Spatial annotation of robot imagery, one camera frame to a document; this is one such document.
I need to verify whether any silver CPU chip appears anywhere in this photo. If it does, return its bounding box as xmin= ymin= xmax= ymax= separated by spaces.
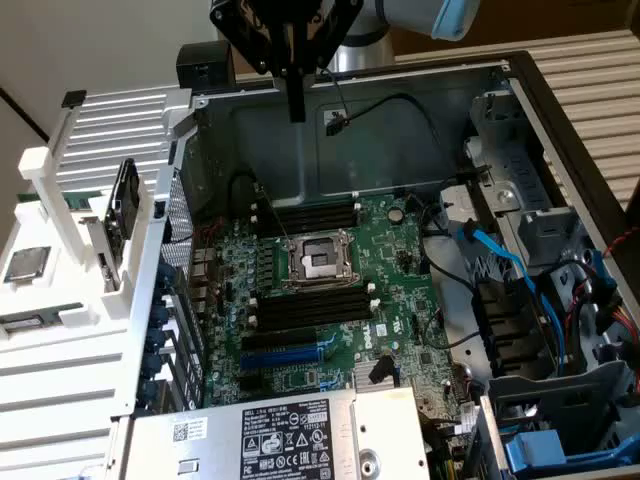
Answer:
xmin=2 ymin=245 xmax=51 ymax=284

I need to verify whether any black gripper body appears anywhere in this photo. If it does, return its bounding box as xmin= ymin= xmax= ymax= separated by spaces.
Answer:
xmin=212 ymin=0 xmax=365 ymax=22

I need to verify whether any metal CPU socket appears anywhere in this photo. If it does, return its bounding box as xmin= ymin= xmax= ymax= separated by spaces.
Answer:
xmin=279 ymin=228 xmax=362 ymax=295

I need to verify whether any thin metal locking lever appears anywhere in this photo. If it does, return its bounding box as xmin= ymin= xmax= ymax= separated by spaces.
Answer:
xmin=254 ymin=182 xmax=296 ymax=249

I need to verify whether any grey open PC case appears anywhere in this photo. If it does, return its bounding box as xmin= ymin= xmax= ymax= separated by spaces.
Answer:
xmin=107 ymin=49 xmax=640 ymax=480

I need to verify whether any green motherboard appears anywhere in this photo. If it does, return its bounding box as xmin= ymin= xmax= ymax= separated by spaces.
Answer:
xmin=192 ymin=192 xmax=481 ymax=416

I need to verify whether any white plastic parts rack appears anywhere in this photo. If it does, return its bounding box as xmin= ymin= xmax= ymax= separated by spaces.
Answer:
xmin=0 ymin=89 xmax=169 ymax=354

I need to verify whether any printed brown cardboard box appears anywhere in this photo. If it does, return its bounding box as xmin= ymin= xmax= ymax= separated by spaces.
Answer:
xmin=230 ymin=47 xmax=275 ymax=76

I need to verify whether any card with metal bracket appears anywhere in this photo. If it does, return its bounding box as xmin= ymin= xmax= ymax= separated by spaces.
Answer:
xmin=97 ymin=219 xmax=126 ymax=294

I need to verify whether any black wire with connector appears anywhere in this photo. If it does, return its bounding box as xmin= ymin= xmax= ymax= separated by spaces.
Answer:
xmin=319 ymin=67 xmax=466 ymax=176

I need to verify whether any grey metal disk bay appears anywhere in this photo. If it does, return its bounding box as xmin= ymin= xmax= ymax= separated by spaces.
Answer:
xmin=479 ymin=359 xmax=636 ymax=480
xmin=464 ymin=89 xmax=591 ymax=271

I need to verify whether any black plastic disk bracket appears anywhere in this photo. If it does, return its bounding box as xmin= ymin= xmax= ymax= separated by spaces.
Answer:
xmin=469 ymin=278 xmax=556 ymax=379

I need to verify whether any black white power supply label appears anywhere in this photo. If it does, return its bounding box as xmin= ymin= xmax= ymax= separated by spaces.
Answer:
xmin=241 ymin=398 xmax=334 ymax=479

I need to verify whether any black box device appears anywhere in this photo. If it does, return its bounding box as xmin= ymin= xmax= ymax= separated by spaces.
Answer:
xmin=175 ymin=41 xmax=236 ymax=94

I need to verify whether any green RAM stick white label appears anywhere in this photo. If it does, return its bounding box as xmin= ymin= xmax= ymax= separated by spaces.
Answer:
xmin=0 ymin=302 xmax=84 ymax=335

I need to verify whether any plain brown cardboard box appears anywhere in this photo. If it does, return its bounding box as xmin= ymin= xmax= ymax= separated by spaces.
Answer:
xmin=389 ymin=0 xmax=640 ymax=56

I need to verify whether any blue plastic disk caddy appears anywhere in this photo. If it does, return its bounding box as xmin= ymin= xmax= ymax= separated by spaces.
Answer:
xmin=502 ymin=429 xmax=640 ymax=474

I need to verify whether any red yellow wire bundle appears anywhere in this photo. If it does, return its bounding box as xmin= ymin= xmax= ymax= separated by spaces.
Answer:
xmin=597 ymin=304 xmax=640 ymax=346

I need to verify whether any blue expansion slot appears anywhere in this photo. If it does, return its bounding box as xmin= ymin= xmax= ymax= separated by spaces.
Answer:
xmin=239 ymin=343 xmax=325 ymax=371

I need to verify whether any silver finned heatsink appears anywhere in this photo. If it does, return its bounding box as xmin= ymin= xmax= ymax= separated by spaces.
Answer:
xmin=352 ymin=357 xmax=401 ymax=389

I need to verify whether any black plug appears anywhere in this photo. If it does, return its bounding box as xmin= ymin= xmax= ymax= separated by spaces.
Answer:
xmin=372 ymin=352 xmax=397 ymax=386

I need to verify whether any long black expansion slot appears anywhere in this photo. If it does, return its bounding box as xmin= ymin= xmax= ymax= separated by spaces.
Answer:
xmin=241 ymin=327 xmax=320 ymax=352

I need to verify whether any blue flat disk wire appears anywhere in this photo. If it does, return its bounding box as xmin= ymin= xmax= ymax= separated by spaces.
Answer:
xmin=457 ymin=218 xmax=576 ymax=371

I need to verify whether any silver power supply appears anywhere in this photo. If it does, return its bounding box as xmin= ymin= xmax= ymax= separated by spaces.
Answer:
xmin=117 ymin=387 xmax=431 ymax=480

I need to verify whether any black hard disk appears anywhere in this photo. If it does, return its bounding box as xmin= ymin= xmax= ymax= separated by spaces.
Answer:
xmin=102 ymin=158 xmax=141 ymax=251

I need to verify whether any metal rear port block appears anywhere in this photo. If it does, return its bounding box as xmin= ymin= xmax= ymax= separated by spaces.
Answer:
xmin=189 ymin=247 xmax=217 ymax=271
xmin=188 ymin=277 xmax=212 ymax=307

